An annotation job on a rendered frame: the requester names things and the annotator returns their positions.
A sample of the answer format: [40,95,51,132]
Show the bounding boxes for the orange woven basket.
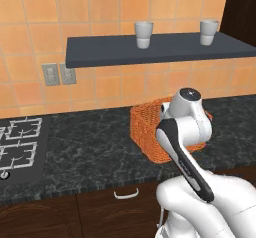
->
[129,96,213,164]

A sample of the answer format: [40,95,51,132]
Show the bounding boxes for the white cupboard handle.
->
[113,187,140,200]

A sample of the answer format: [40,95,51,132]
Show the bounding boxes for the grey wall socket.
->
[59,62,77,86]
[41,62,61,87]

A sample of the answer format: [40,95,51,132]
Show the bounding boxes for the grey white cup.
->
[199,19,220,47]
[134,20,155,50]

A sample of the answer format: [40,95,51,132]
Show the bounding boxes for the black gas hob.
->
[0,116,52,189]

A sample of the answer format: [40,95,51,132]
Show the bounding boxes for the dark brown cupboard door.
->
[75,181,168,238]
[0,195,84,238]

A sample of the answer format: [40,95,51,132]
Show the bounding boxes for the dark grey wall shelf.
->
[65,31,256,69]

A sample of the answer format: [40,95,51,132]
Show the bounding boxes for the dark brown wall cabinet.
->
[219,0,256,48]

